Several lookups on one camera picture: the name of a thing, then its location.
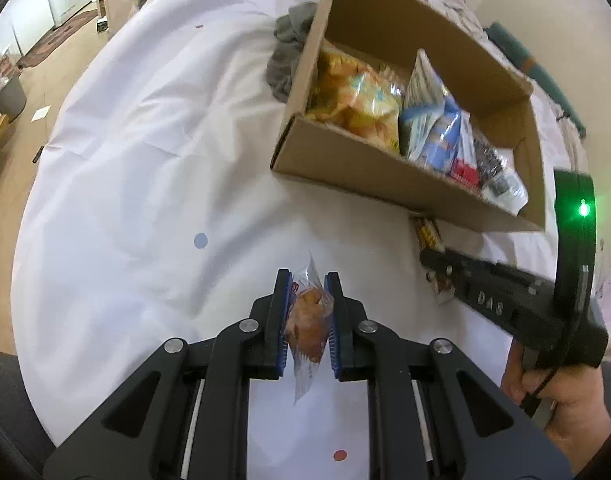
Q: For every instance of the brown snack bar packet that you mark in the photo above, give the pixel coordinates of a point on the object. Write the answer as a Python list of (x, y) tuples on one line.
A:
[(428, 232)]

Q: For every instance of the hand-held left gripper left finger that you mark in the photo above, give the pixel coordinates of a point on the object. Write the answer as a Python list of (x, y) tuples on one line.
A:
[(284, 330)]

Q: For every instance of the floral duvet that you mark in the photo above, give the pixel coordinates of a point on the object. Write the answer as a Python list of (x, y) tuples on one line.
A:
[(455, 5)]

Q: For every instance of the grey bin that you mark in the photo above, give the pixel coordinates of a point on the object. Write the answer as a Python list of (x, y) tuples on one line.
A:
[(10, 97)]

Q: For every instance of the white dark blue snack packet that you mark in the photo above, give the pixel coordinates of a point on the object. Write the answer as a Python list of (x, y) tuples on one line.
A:
[(505, 185)]

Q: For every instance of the muffin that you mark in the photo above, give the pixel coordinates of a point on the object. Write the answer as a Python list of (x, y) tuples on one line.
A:
[(308, 320)]

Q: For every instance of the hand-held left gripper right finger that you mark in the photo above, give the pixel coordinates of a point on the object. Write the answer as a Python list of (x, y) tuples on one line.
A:
[(334, 330)]

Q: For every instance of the grey cloth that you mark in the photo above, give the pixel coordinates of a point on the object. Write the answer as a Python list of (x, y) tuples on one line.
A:
[(285, 65)]

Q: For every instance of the yellow chips bag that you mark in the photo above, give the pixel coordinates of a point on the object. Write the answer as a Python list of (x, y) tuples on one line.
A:
[(355, 105)]

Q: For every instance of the brown cardboard box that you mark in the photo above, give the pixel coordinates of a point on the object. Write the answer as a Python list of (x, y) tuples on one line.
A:
[(345, 160)]

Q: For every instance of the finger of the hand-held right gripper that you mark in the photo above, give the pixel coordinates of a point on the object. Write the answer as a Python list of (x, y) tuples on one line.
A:
[(443, 265)]

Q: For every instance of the white cabinet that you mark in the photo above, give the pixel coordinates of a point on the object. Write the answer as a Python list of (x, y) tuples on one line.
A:
[(25, 20)]

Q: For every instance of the green orange mattress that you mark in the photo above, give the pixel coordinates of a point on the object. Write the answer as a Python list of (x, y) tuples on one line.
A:
[(515, 50)]

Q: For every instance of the white paper sheet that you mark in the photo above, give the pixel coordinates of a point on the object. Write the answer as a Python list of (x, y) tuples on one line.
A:
[(41, 113)]

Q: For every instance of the person's right hand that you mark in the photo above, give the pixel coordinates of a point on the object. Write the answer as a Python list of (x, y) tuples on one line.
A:
[(580, 410)]

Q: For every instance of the person's grey clothing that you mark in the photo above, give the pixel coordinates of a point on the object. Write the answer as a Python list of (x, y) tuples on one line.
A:
[(10, 410)]

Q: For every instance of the light blue snack packet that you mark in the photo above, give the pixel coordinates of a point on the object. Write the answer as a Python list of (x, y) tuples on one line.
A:
[(435, 130)]

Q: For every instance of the red snack packet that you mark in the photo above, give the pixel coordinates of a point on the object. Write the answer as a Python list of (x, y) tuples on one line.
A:
[(463, 172)]

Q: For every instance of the small black object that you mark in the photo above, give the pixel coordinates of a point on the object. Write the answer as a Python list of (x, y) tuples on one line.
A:
[(37, 154)]

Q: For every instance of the patterned rug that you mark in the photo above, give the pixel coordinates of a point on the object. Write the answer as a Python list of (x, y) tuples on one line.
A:
[(55, 40)]

